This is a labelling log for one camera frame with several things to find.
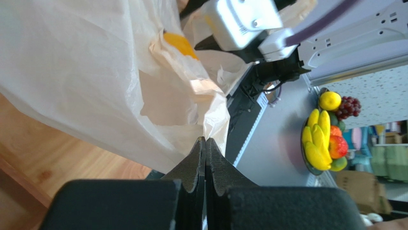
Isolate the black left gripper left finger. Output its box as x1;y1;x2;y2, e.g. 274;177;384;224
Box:
40;138;205;230

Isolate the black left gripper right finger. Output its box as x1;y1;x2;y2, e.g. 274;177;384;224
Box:
205;139;366;230

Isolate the translucent plastic bag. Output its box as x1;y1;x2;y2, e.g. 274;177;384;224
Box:
0;0;247;173

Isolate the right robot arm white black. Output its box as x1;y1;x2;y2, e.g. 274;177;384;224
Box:
240;0;408;97

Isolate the background fruit bowl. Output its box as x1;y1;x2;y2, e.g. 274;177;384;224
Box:
301;88;365;176

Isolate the brown wooden divider tray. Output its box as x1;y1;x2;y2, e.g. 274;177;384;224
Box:
0;156;52;230

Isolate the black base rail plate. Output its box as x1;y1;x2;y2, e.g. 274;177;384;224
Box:
147;64;281;179

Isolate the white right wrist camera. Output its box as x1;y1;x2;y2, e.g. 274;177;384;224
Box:
197;0;297;63

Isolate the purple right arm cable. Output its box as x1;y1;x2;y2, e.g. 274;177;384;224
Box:
285;0;364;47

